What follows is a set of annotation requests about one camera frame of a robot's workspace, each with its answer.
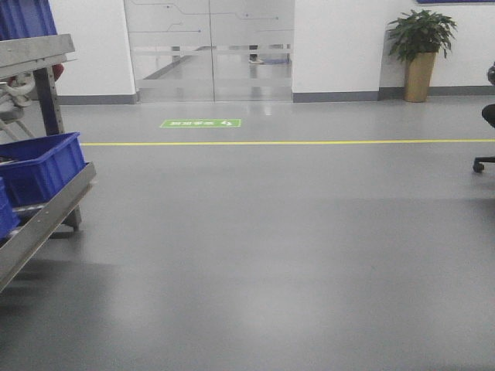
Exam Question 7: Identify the green floor sign sticker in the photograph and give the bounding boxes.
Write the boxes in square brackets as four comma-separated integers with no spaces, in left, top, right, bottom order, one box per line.
[159,118,242,128]

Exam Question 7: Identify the frosted glass double door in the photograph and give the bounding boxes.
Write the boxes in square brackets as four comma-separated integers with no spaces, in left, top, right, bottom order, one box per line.
[125,1,295,103]

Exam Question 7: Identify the gold tall planter pot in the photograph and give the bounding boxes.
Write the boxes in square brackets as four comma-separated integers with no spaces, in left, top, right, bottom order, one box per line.
[404,53,437,103]

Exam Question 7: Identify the blue plastic bin middle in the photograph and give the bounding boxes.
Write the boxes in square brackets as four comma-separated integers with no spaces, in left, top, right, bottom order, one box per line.
[1,132,86,207]

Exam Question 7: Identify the blue plastic bin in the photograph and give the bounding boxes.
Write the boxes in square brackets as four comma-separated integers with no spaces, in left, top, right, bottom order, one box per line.
[0,179,19,240]
[1,132,86,207]
[1,0,57,41]

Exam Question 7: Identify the green potted plant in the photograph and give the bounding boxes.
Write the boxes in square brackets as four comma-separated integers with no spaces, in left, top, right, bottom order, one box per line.
[387,9,457,62]

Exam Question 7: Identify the blue plastic bin lower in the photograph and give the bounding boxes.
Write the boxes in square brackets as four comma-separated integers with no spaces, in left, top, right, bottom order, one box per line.
[0,179,19,240]

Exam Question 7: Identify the black office chair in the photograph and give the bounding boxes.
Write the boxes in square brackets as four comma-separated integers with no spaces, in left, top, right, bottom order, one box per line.
[473,65,495,173]

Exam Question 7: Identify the blue plastic bin top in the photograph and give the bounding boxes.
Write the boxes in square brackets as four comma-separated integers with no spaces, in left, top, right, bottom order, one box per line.
[1,0,57,41]

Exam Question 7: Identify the white cables under rack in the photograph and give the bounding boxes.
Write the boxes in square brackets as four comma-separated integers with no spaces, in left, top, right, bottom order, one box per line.
[0,71,38,141]

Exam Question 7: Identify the metal conveyor rack frame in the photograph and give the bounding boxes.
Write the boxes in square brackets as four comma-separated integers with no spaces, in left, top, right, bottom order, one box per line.
[1,34,96,288]

